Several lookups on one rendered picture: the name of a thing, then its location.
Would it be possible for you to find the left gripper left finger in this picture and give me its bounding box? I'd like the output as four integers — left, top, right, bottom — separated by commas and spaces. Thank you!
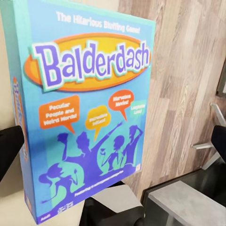
0, 125, 24, 181

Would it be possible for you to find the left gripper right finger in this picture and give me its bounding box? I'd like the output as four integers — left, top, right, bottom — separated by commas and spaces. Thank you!
211, 125, 226, 163

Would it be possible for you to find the board game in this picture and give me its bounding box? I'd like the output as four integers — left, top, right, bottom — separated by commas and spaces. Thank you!
0, 0, 156, 224

